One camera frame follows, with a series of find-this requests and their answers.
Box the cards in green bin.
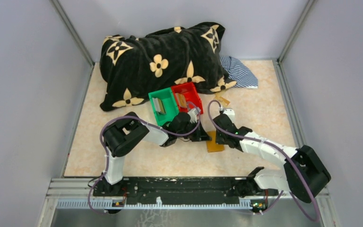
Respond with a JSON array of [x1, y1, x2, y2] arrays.
[[152, 97, 166, 115]]

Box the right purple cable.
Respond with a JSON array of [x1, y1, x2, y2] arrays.
[[207, 99, 321, 224]]

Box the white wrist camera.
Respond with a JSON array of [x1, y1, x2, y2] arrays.
[[222, 108, 235, 122], [187, 108, 200, 123]]

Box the tan leather card holder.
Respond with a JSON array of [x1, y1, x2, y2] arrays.
[[206, 131, 225, 153]]

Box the black floral plush blanket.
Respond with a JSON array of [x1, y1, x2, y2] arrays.
[[99, 22, 237, 112]]

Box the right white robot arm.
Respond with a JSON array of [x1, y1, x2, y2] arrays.
[[213, 113, 331, 203]]

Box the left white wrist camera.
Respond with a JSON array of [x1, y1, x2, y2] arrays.
[[187, 108, 200, 123]]

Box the red plastic bin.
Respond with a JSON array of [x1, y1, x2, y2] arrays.
[[171, 82, 203, 114]]

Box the purple cable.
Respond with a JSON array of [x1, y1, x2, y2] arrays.
[[87, 101, 202, 216], [207, 99, 321, 224]]

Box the blue striped cloth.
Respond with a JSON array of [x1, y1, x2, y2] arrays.
[[220, 56, 259, 89]]

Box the translucent yellow card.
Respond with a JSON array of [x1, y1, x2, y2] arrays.
[[214, 93, 230, 107]]

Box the green plastic bin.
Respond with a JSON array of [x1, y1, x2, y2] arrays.
[[148, 87, 179, 126]]

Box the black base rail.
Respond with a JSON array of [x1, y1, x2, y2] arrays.
[[93, 177, 279, 205]]

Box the gold card in red bin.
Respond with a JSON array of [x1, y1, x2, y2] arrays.
[[175, 93, 188, 108]]

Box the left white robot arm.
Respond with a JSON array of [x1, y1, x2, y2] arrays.
[[100, 108, 212, 185]]

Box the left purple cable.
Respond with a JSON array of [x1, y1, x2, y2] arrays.
[[87, 101, 202, 216]]

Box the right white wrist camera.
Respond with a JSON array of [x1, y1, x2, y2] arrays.
[[222, 108, 235, 122]]

